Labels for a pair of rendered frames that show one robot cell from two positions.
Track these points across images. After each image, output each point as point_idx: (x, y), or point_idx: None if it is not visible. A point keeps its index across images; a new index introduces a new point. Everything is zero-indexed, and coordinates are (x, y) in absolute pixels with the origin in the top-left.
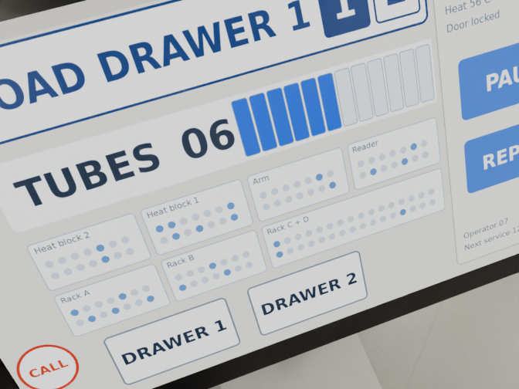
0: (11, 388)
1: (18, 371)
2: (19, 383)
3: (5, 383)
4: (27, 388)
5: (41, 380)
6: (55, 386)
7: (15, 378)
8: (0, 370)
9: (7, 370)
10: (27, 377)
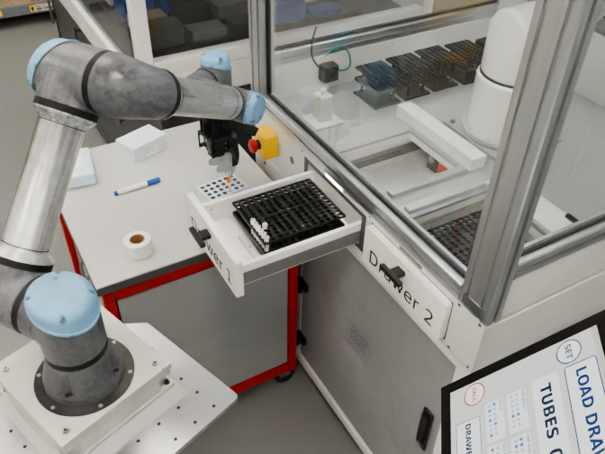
0: (470, 381)
1: (476, 383)
2: (472, 384)
3: (474, 378)
4: (468, 386)
5: (470, 391)
6: (465, 396)
7: (474, 382)
8: (479, 376)
9: (478, 379)
10: (473, 386)
